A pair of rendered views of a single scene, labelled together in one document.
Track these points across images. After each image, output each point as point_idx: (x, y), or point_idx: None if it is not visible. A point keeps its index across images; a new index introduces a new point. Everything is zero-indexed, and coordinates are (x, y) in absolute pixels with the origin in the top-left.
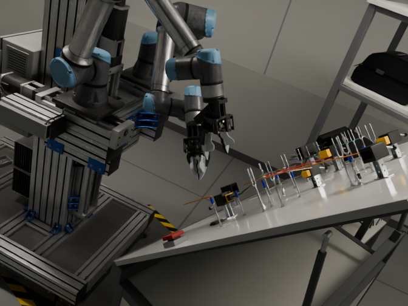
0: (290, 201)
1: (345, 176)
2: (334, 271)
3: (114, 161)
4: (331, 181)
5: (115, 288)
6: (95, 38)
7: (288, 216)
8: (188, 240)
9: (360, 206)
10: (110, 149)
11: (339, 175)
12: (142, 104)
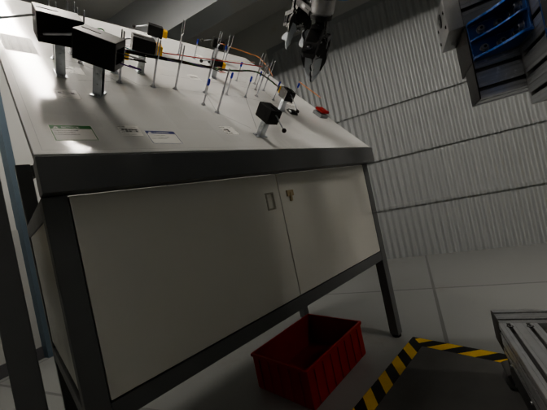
0: (246, 83)
1: (190, 67)
2: None
3: (469, 78)
4: (200, 71)
5: (368, 172)
6: None
7: (264, 77)
8: (311, 110)
9: (251, 63)
10: (458, 53)
11: (181, 69)
12: None
